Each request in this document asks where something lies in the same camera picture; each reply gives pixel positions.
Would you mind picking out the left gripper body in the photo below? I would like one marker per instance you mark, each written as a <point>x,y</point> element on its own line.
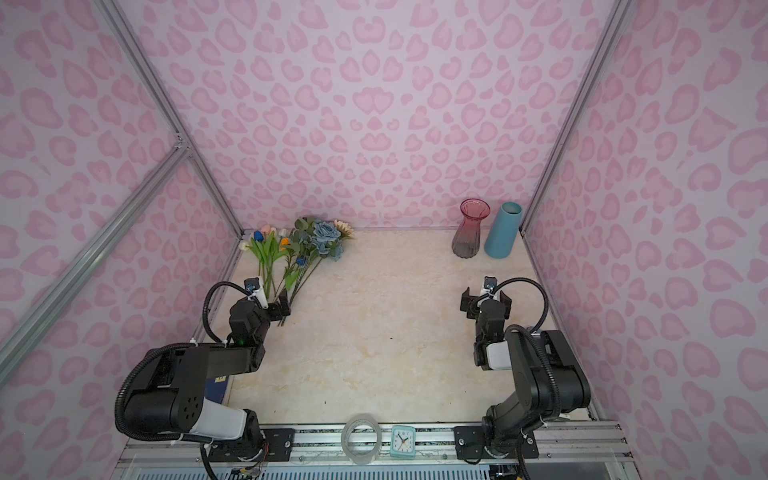
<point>274,306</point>

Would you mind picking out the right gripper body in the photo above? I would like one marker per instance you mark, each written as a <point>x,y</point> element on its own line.
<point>486,303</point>

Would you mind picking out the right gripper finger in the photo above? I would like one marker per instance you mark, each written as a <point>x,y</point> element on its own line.
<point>506,301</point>
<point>467,302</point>

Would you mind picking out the red glass vase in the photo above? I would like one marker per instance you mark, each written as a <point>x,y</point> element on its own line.
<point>466,241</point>

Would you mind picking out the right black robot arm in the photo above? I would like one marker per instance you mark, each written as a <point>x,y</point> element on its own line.
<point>548,379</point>

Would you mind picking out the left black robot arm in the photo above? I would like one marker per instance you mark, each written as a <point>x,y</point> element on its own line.
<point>163,398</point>

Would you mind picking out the teal cylindrical vase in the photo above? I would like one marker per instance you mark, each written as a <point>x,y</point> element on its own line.
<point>503,233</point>

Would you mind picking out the pink tulip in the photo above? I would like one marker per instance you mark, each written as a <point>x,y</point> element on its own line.
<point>279,234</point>

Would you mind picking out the orange flower stem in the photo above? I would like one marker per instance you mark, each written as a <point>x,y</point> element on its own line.
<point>286,268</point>

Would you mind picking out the blue rose bouquet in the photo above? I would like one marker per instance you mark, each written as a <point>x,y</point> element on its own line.
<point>317,240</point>

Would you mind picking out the blue book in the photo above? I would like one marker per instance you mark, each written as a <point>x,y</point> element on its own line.
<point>216,389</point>

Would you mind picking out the clear tape roll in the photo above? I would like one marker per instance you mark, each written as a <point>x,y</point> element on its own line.
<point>361,439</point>

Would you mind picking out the small teal alarm clock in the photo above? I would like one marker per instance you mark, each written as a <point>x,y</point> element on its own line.
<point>403,441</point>

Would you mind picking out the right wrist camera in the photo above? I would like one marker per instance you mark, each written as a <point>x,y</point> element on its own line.
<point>488,289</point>

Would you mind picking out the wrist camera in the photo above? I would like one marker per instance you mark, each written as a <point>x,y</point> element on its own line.
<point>488,289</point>
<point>254,287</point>

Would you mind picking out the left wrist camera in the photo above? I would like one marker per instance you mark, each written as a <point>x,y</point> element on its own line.
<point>254,287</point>

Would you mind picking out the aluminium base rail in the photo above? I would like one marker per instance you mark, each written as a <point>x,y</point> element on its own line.
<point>560,450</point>

